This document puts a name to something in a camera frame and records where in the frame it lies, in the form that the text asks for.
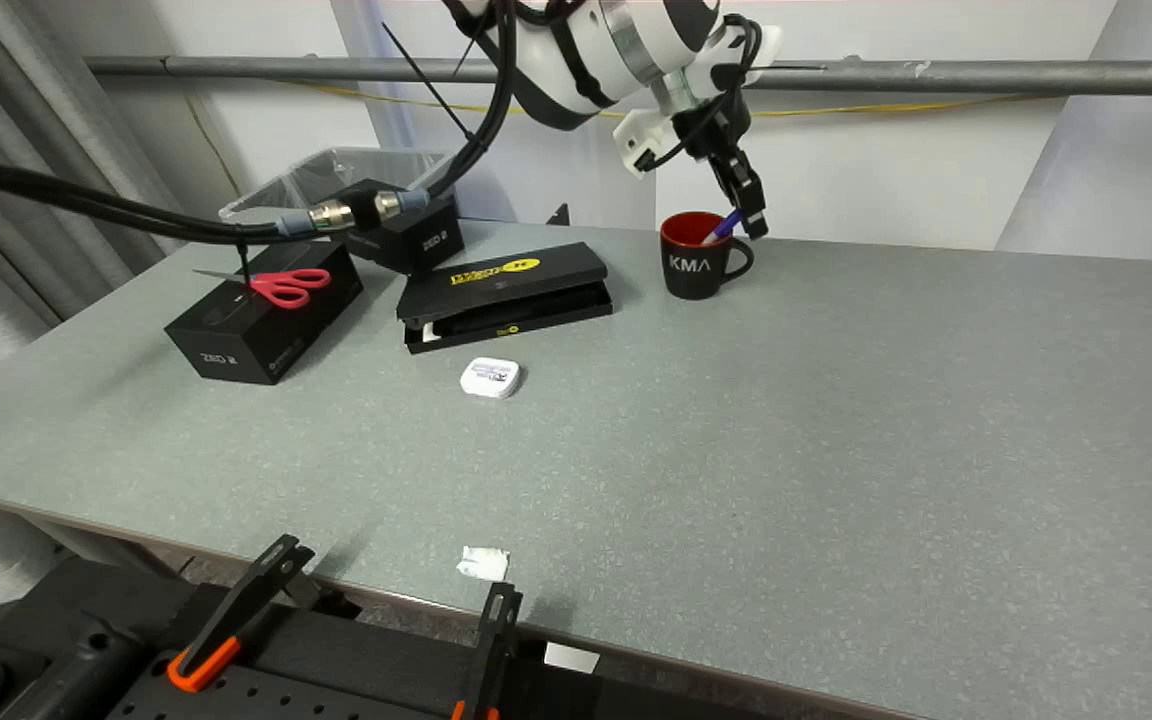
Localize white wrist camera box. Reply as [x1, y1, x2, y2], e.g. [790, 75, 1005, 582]
[604, 108, 669, 181]

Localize black perforated mounting board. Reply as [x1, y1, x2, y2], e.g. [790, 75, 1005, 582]
[110, 625, 632, 720]

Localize black cardboard box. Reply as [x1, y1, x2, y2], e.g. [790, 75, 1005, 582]
[161, 237, 372, 389]

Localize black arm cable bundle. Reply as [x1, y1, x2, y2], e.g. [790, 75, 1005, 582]
[375, 0, 529, 207]

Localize red scissors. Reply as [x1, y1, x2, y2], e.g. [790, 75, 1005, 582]
[245, 261, 339, 321]

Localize small white square device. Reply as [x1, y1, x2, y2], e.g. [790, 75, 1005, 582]
[455, 351, 529, 406]

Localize grey curtain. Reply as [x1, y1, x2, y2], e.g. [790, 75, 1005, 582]
[0, 0, 195, 406]

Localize white label sticker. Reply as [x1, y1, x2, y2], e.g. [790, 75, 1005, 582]
[542, 635, 604, 680]

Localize white tape piece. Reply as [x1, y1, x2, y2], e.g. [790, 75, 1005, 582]
[451, 542, 516, 586]

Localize grey metal rail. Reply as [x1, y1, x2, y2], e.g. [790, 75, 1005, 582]
[86, 50, 1152, 101]

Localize thick black hose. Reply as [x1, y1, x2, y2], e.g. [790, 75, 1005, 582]
[0, 148, 409, 254]

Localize black electronics box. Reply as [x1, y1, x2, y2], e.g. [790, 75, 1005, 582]
[335, 178, 467, 281]

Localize blue pen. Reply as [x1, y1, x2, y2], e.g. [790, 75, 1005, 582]
[695, 205, 749, 254]

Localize long black box yellow label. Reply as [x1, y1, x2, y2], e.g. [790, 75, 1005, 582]
[392, 237, 619, 361]

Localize black mug red interior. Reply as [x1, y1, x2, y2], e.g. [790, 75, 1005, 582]
[656, 207, 759, 304]

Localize black clamp orange handle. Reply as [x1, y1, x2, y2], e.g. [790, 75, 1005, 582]
[445, 582, 529, 720]
[161, 533, 319, 699]

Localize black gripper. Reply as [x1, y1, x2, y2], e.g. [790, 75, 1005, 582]
[669, 90, 775, 245]

